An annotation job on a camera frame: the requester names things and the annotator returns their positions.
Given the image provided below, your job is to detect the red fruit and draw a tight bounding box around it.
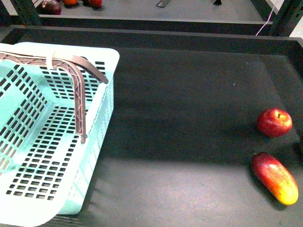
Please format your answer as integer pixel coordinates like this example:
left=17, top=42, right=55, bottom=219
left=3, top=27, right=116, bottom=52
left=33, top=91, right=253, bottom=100
left=89, top=0, right=102, bottom=8

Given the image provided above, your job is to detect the pink cable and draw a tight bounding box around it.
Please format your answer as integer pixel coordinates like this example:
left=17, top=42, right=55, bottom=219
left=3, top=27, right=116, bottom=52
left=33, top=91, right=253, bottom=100
left=255, top=0, right=280, bottom=36

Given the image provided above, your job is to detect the red yellow mango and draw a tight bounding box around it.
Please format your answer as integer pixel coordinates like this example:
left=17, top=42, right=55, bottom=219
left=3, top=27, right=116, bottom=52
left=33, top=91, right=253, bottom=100
left=252, top=152, right=299, bottom=206

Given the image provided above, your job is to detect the brown basket handle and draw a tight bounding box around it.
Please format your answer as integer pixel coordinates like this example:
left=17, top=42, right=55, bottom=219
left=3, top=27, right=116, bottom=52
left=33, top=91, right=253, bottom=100
left=0, top=51, right=108, bottom=144

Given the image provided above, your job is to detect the orange fruit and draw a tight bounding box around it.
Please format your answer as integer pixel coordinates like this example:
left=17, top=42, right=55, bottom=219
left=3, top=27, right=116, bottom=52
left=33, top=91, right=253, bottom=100
left=62, top=0, right=78, bottom=6

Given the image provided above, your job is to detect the white zip tie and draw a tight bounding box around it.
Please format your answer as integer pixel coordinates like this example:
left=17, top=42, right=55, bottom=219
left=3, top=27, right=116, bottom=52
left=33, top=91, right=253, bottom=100
left=45, top=51, right=55, bottom=70

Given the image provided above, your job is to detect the black shelf post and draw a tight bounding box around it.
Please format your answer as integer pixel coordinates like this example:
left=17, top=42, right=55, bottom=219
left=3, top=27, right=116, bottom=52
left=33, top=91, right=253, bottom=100
left=269, top=0, right=303, bottom=37

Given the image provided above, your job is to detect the dark red apple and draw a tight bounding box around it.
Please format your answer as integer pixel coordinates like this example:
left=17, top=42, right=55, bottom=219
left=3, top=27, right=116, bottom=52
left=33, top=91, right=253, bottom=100
left=42, top=0, right=62, bottom=15

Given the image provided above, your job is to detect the light blue plastic basket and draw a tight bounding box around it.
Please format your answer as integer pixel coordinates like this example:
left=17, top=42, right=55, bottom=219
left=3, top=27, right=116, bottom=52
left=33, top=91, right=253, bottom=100
left=0, top=42, right=120, bottom=227

